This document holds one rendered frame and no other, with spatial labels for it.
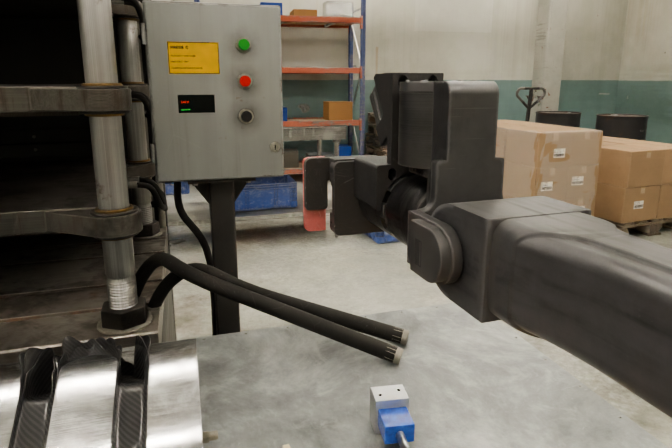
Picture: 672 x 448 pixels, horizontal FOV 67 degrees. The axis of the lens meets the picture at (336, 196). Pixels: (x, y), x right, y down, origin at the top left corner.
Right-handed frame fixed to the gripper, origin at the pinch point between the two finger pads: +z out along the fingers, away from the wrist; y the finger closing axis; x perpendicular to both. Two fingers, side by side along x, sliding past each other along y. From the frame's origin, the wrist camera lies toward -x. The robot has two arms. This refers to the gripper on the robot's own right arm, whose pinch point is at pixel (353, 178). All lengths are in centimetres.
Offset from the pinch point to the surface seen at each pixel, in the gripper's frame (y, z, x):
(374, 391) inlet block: -8.2, 12.8, 34.5
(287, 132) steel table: -71, 340, 25
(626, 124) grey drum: -508, 428, 36
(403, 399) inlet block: -11.5, 9.8, 34.6
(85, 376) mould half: 30.3, 16.7, 26.7
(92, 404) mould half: 29.2, 12.8, 28.5
